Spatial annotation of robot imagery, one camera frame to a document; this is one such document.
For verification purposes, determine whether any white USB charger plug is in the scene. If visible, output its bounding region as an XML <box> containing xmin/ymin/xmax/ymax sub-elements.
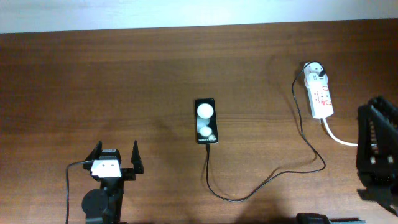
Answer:
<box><xmin>304</xmin><ymin>62</ymin><xmax>328</xmax><ymax>88</ymax></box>

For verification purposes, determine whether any black smartphone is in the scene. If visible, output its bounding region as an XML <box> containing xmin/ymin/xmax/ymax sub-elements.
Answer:
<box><xmin>194</xmin><ymin>98</ymin><xmax>219</xmax><ymax>144</ymax></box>

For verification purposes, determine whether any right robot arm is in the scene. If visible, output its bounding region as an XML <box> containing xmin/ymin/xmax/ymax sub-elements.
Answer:
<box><xmin>356</xmin><ymin>96</ymin><xmax>397</xmax><ymax>216</ymax></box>

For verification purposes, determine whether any black USB charging cable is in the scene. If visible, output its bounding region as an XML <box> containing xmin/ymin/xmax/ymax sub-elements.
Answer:
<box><xmin>205</xmin><ymin>61</ymin><xmax>327</xmax><ymax>203</ymax></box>

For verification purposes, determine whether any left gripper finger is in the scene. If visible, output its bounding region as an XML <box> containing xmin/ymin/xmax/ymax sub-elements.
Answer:
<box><xmin>131</xmin><ymin>140</ymin><xmax>143</xmax><ymax>170</ymax></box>
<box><xmin>84</xmin><ymin>141</ymin><xmax>102</xmax><ymax>162</ymax></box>

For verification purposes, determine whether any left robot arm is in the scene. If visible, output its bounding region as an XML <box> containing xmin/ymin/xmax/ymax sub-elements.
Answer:
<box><xmin>81</xmin><ymin>141</ymin><xmax>144</xmax><ymax>224</ymax></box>

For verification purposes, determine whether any white power strip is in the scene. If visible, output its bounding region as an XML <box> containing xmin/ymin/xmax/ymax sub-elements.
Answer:
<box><xmin>307</xmin><ymin>83</ymin><xmax>334</xmax><ymax>119</ymax></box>

